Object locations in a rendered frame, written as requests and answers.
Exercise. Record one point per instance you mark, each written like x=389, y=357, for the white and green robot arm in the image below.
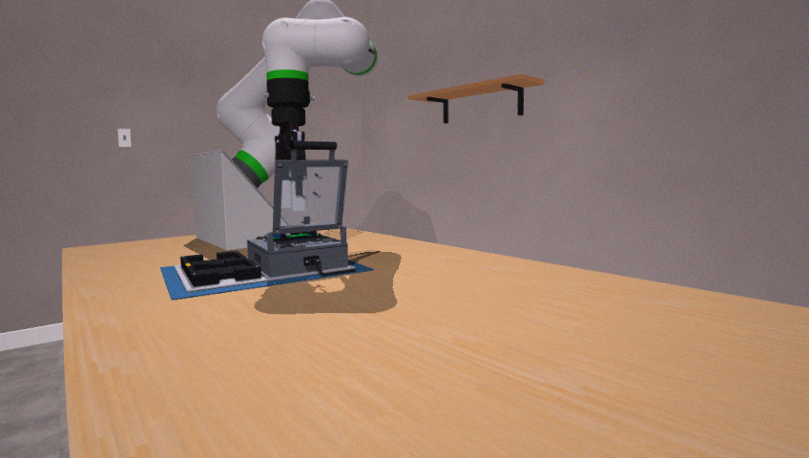
x=291, y=47

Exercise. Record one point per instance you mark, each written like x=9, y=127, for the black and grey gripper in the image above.
x=288, y=119

